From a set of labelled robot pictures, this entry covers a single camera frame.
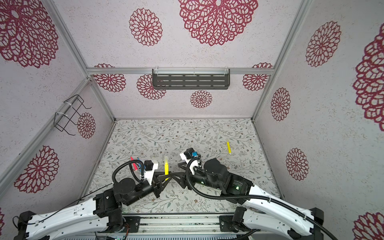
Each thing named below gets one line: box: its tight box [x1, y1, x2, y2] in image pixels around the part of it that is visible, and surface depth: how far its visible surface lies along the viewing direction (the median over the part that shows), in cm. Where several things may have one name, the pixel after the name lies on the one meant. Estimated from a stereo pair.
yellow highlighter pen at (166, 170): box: [164, 162, 170, 181], surface depth 62 cm
